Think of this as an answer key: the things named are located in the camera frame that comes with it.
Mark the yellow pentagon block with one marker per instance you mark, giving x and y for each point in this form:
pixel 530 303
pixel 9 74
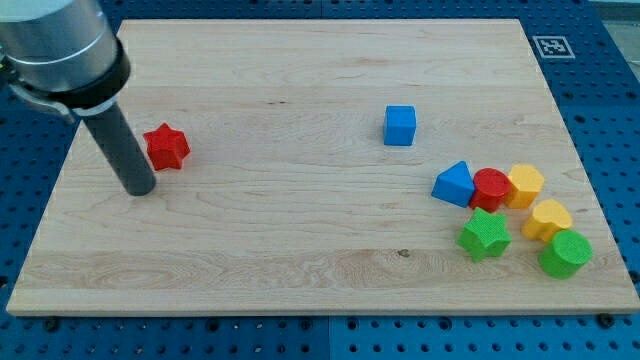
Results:
pixel 526 184

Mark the wooden board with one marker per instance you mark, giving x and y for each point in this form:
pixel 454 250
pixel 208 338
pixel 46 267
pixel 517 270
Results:
pixel 289 202

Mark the red cylinder block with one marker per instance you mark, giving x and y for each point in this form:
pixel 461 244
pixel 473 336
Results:
pixel 491 188

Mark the green star block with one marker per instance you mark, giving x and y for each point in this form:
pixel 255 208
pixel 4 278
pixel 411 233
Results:
pixel 484 235

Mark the red star block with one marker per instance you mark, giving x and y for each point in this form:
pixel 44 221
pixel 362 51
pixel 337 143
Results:
pixel 166 147

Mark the blue cube block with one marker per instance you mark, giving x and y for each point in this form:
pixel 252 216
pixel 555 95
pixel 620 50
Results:
pixel 399 125

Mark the blue triangle block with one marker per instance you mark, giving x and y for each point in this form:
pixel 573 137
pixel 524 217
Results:
pixel 455 185

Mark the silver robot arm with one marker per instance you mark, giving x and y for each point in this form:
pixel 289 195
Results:
pixel 61 56

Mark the white fiducial marker tag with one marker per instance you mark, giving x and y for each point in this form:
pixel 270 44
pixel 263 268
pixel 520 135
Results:
pixel 553 47

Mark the green cylinder block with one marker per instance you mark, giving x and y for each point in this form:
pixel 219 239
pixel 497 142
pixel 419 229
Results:
pixel 565 254

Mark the yellow heart block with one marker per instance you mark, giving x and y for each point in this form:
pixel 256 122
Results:
pixel 545 220

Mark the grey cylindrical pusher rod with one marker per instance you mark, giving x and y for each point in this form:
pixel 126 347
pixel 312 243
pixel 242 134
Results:
pixel 110 130

